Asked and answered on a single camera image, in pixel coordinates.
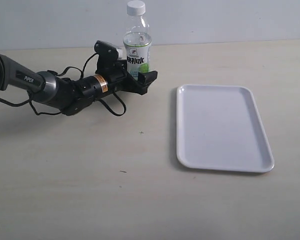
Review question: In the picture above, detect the clear plastic water bottle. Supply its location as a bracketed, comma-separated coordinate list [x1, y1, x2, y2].
[123, 14, 152, 80]

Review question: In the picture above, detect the white plastic tray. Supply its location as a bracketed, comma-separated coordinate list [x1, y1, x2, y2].
[176, 84, 275, 174]

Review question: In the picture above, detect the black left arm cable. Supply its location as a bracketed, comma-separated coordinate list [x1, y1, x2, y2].
[0, 52, 127, 117]

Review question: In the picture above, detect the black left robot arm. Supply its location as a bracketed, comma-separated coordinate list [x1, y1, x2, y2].
[0, 49, 158, 117]

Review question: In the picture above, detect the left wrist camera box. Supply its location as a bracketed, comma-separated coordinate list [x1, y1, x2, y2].
[94, 40, 123, 62]

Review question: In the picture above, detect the white bottle cap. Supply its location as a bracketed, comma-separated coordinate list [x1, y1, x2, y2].
[126, 0, 146, 17]

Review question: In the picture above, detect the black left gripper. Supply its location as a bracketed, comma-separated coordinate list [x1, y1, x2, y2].
[95, 58, 158, 95]

